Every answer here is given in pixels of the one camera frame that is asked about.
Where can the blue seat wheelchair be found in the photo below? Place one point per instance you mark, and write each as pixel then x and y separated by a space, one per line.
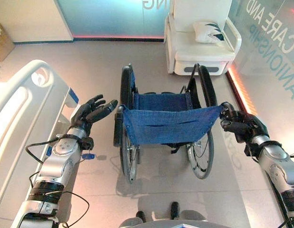
pixel 166 118

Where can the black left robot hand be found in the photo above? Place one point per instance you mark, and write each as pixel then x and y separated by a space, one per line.
pixel 90 114

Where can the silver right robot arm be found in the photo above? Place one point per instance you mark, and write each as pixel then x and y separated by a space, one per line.
pixel 277 171

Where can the blue tag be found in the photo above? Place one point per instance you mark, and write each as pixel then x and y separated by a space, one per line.
pixel 88 156

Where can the white hospital bed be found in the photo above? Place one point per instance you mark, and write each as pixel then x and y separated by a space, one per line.
pixel 21 123

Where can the white armchair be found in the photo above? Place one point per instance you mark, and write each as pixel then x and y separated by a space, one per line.
pixel 199 47

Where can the white cushion with teal print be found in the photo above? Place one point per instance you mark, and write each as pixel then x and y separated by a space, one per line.
pixel 208 32

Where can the silver robot legs and feet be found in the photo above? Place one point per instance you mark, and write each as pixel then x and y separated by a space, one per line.
pixel 170 216

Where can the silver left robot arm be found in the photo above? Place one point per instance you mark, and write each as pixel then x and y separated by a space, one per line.
pixel 51 171

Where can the brown cardboard box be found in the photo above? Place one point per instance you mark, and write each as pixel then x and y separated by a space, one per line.
pixel 2 44

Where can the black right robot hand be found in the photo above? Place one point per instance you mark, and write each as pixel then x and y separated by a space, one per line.
pixel 244 124

